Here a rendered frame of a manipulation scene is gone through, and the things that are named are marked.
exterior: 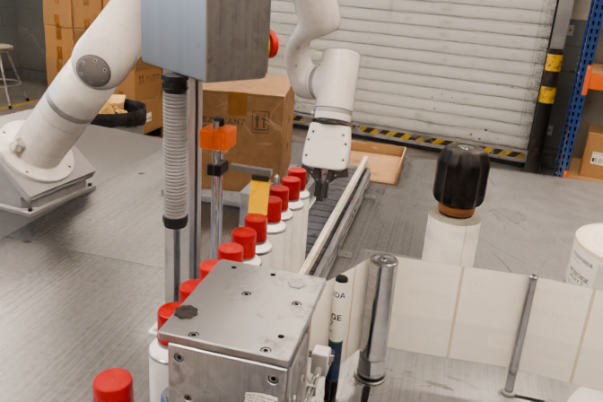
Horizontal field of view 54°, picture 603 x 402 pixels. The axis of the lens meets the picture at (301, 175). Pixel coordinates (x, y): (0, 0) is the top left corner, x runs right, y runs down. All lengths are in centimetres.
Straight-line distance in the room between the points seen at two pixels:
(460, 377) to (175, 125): 54
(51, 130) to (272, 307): 103
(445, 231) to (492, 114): 424
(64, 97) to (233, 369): 103
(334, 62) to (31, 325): 77
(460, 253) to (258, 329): 55
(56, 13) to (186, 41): 424
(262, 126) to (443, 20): 374
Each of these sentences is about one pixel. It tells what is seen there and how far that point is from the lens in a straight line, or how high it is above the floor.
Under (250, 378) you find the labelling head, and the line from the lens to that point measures 49.
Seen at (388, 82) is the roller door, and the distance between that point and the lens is 532.
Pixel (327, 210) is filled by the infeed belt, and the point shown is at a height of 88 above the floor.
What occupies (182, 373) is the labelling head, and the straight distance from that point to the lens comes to 51.
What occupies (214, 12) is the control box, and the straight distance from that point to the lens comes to 73.
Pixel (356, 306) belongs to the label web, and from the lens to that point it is 83.
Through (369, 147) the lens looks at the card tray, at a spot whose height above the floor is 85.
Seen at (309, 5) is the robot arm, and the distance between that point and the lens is 122.
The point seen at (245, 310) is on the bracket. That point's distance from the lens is 53.
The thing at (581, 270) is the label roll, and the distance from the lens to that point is 110.
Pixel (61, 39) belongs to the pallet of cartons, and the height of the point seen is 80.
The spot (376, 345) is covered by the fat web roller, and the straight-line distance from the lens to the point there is 85.
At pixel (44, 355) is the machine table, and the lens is 104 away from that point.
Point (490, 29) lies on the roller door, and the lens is 511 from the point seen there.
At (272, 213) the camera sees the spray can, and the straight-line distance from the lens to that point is 91.
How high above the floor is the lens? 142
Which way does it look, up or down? 19 degrees down
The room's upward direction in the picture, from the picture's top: 4 degrees clockwise
